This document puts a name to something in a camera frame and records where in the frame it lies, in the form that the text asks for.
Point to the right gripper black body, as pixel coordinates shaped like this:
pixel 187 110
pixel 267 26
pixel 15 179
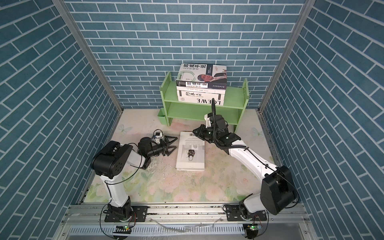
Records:
pixel 206 134

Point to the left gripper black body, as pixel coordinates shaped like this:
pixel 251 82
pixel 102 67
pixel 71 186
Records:
pixel 162 148

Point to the white magazine with handbag photo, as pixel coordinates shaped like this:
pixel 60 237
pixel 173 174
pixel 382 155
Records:
pixel 191 153

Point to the white Loewe Foundation book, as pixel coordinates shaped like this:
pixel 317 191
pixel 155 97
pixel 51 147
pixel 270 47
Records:
pixel 201 101

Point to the white-backed heritage culture book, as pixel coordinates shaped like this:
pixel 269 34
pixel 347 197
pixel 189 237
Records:
pixel 184 94

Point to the white booklet with brown bars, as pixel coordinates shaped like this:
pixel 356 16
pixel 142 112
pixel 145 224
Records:
pixel 200 89

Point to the Chinese book with man portrait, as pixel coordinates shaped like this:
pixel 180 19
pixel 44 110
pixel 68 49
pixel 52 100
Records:
pixel 207 75

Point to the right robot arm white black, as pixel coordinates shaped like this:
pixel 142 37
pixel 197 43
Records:
pixel 277 185

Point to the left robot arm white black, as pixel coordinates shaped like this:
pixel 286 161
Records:
pixel 110 161

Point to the green two-tier shelf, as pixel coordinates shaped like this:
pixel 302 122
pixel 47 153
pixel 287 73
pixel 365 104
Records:
pixel 233 109

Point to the left circuit board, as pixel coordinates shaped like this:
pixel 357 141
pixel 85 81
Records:
pixel 122 231

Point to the circuit board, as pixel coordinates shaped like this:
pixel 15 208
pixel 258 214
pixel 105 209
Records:
pixel 122 231
pixel 252 229

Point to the right circuit board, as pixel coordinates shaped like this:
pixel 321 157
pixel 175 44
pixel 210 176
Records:
pixel 252 229

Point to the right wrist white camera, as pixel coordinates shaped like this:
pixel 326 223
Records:
pixel 208 119

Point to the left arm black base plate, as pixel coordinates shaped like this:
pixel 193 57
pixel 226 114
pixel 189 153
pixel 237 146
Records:
pixel 125 214

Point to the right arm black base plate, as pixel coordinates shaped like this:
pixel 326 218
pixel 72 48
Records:
pixel 235 213

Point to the white slotted cable duct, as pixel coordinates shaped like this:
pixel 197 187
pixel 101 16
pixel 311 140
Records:
pixel 157 230

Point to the aluminium front rail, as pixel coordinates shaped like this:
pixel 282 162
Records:
pixel 166 213

